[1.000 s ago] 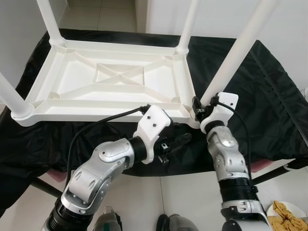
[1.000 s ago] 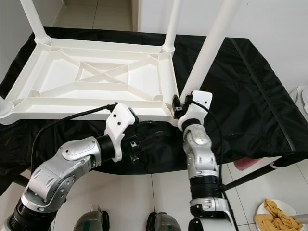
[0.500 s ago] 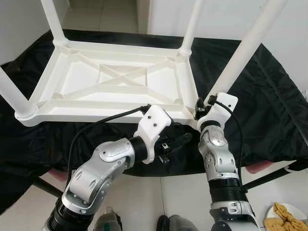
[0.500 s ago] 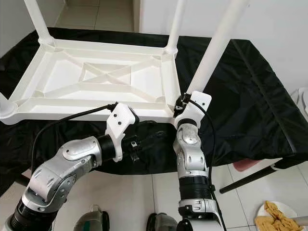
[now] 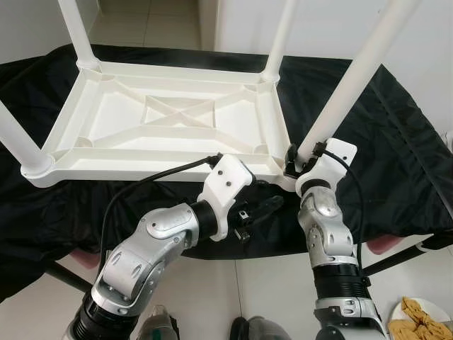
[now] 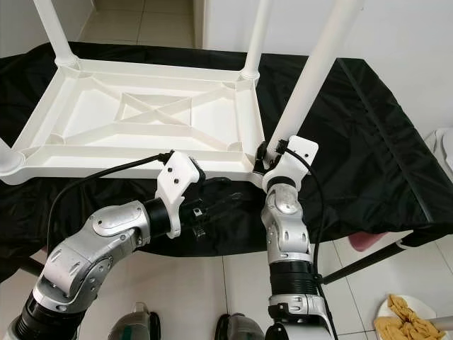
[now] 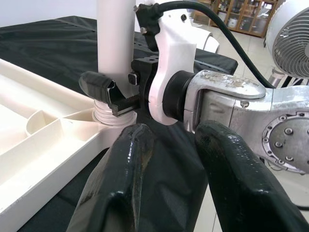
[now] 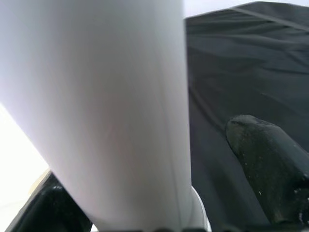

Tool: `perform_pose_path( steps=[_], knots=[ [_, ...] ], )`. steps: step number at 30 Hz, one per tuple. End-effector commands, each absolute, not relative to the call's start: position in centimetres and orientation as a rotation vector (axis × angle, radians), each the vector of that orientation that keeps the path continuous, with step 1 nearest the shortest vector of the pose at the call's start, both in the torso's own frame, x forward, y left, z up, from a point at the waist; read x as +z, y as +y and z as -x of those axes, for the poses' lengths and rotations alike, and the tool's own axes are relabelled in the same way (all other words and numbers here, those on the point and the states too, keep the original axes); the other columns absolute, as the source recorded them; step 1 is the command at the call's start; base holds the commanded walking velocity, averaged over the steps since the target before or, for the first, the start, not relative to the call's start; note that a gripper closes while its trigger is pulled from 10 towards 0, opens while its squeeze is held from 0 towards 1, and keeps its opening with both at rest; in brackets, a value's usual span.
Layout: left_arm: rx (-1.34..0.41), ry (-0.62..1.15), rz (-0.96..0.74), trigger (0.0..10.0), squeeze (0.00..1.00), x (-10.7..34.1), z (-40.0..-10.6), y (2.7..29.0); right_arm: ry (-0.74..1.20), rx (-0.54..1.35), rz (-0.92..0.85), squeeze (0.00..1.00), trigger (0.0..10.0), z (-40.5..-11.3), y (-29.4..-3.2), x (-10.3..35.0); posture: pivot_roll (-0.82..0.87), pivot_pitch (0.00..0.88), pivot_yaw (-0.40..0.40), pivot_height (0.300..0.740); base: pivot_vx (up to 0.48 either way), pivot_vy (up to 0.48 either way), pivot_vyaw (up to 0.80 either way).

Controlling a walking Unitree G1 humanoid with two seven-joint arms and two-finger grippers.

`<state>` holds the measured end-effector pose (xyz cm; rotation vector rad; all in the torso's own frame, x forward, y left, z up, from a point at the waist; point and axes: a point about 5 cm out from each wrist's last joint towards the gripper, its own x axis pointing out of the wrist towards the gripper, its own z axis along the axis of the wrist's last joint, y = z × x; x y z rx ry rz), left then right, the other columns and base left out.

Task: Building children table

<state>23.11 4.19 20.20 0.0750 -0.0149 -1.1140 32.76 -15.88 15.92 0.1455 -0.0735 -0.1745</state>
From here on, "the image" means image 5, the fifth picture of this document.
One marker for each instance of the white plastic table top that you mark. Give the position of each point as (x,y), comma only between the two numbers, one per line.
(106,120)

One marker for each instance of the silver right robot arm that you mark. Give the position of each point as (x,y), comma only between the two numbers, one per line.
(333,234)

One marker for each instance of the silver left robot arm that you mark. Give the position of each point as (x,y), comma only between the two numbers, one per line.
(141,248)

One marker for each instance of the black table cloth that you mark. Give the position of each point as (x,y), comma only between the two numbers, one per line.
(410,184)

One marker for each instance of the grey right robot foot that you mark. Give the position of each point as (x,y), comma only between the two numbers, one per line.
(260,330)

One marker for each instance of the grey robot foot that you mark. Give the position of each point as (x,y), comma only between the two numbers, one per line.
(159,324)
(260,330)

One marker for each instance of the black metal stand leg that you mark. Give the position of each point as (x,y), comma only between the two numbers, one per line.
(393,260)
(69,278)

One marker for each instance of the grey left robot foot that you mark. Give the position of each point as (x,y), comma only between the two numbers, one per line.
(159,324)

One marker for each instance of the white round plate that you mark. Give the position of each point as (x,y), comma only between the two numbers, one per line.
(439,308)

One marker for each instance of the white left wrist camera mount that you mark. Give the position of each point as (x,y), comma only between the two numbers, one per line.
(226,180)

